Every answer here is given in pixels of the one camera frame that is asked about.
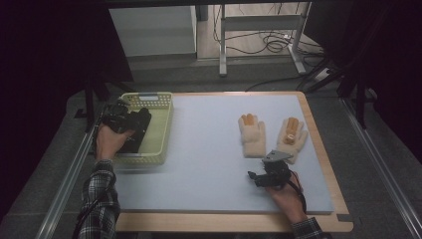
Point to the black stand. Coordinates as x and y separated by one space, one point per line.
89 96
358 99

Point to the white power strip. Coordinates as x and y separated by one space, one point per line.
321 74

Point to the person's right hand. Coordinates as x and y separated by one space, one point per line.
287 199

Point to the yellow-green plastic basket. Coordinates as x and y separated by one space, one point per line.
159 132

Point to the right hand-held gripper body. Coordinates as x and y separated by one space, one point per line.
277 169

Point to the person's left hand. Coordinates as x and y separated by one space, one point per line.
109 142

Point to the beige fluffy glove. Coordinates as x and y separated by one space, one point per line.
253 137
292 134

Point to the aluminium rail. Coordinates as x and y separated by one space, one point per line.
381 166
66 186

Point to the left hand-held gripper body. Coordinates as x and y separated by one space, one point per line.
119 118

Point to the white cabinet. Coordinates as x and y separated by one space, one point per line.
152 30

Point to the grey metal desk frame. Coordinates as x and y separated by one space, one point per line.
258 22

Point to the black glove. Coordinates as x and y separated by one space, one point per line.
141 129

